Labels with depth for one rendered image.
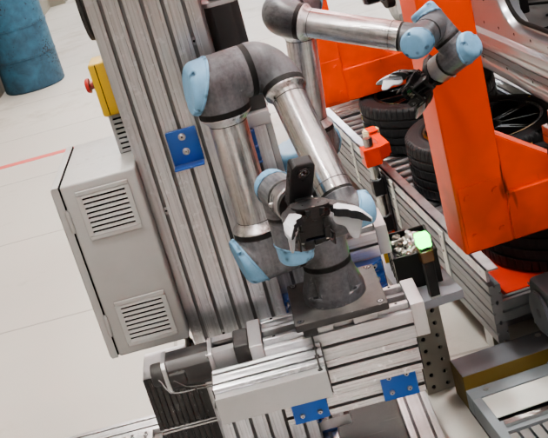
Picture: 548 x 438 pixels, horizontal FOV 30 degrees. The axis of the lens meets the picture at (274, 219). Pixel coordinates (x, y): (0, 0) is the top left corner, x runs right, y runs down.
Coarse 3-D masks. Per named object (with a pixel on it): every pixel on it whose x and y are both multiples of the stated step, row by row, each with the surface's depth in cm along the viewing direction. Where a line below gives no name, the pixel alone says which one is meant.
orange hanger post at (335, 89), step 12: (324, 0) 472; (324, 48) 480; (336, 48) 481; (324, 60) 482; (336, 60) 482; (324, 72) 483; (336, 72) 484; (324, 84) 485; (336, 84) 486; (324, 96) 486; (336, 96) 488; (348, 96) 490
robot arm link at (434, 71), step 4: (432, 56) 269; (428, 60) 271; (432, 60) 268; (428, 64) 269; (432, 64) 267; (436, 64) 266; (428, 68) 269; (432, 68) 268; (436, 68) 267; (432, 72) 268; (436, 72) 267; (440, 72) 267; (432, 76) 269; (436, 76) 268; (440, 76) 268; (444, 76) 267; (448, 76) 268; (436, 80) 269; (440, 80) 269; (444, 80) 269
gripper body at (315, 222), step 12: (300, 204) 185; (312, 204) 184; (324, 204) 183; (312, 216) 183; (324, 216) 184; (300, 228) 183; (312, 228) 184; (324, 228) 184; (300, 240) 183; (312, 240) 184; (324, 240) 186
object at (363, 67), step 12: (348, 48) 483; (360, 48) 485; (372, 48) 486; (348, 60) 485; (360, 60) 487; (372, 60) 487; (384, 60) 487; (396, 60) 488; (408, 60) 490; (348, 72) 486; (360, 72) 487; (372, 72) 488; (384, 72) 489; (348, 84) 488; (360, 84) 489; (372, 84) 490; (360, 96) 491
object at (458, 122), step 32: (416, 0) 281; (448, 0) 283; (416, 64) 300; (480, 64) 291; (448, 96) 293; (480, 96) 295; (448, 128) 296; (480, 128) 298; (448, 160) 299; (480, 160) 301; (448, 192) 309; (480, 192) 304; (448, 224) 320; (480, 224) 308
